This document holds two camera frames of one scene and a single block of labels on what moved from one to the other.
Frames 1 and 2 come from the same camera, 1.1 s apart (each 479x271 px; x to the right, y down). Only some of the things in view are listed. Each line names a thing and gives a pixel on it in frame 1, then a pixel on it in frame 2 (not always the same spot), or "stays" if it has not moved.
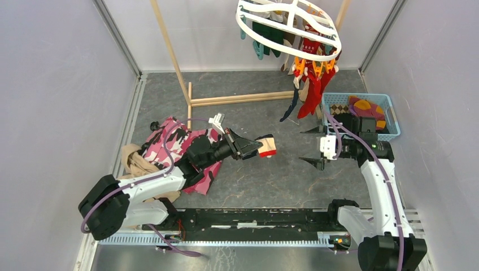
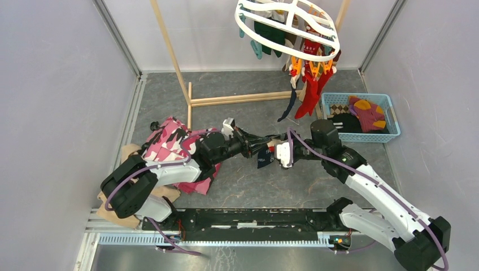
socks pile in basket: [362, 108] stays
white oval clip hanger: [301, 27] stays
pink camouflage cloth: [165, 145] stays
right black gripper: [318, 164] → [295, 159]
